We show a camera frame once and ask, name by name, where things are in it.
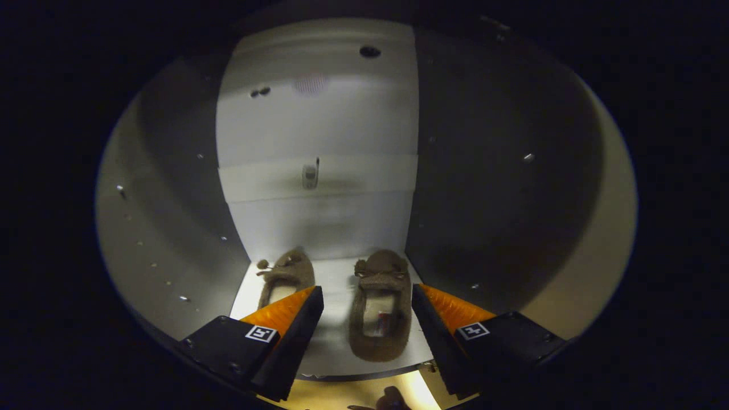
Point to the plain brown fuzzy shoe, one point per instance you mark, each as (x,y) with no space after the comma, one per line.
(287,273)

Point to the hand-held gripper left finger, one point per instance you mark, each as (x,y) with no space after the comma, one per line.
(299,347)

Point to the white cabinet shelf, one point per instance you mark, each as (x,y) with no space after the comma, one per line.
(336,319)

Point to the grey shoe cabinet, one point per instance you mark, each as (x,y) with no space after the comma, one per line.
(319,125)

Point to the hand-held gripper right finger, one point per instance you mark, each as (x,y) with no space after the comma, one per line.
(438,347)

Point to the brown fuzzy shoe with bow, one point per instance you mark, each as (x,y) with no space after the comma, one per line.
(381,267)

